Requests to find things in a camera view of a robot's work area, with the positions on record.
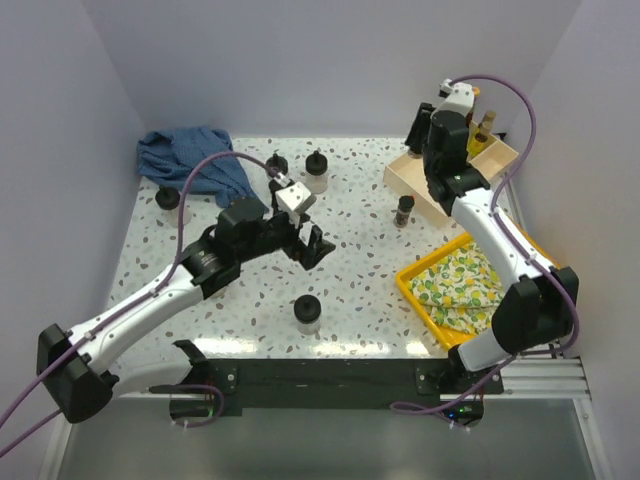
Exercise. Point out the dark spice shaker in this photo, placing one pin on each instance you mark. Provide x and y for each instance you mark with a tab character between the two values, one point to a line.
403	211

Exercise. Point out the blue checkered shirt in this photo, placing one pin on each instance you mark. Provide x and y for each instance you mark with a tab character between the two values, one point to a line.
167	158

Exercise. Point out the lemon print cloth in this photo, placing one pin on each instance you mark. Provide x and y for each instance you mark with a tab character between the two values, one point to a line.
461	291

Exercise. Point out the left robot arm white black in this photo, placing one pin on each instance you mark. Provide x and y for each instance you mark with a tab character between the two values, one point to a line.
74	364

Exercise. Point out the front centre glass jar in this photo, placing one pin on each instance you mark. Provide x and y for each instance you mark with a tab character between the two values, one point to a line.
307	312

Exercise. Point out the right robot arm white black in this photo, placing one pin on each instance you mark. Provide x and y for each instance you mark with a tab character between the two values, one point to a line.
539	303

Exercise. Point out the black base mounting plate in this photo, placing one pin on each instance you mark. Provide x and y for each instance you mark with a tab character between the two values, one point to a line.
227	387

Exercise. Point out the yellow plastic tray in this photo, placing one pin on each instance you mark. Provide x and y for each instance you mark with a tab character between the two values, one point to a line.
446	337

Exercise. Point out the beige divided wooden tray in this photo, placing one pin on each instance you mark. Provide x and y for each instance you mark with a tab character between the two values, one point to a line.
405	176

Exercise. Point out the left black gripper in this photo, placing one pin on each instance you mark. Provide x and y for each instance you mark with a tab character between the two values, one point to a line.
316	249

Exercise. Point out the far left glass jar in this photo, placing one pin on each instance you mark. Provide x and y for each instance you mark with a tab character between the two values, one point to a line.
168	200

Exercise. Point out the yellow oil bottle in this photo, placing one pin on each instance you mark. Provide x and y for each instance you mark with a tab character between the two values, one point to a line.
483	131
472	137

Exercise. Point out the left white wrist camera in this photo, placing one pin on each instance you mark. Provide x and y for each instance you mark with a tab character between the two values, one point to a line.
297	199

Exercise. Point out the taped lid glass jar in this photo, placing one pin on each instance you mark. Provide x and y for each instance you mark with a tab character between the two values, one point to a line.
277	165

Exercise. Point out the back right glass jar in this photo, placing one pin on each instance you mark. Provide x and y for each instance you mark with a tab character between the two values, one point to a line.
316	178

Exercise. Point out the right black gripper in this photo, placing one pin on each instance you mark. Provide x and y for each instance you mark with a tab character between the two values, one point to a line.
423	123

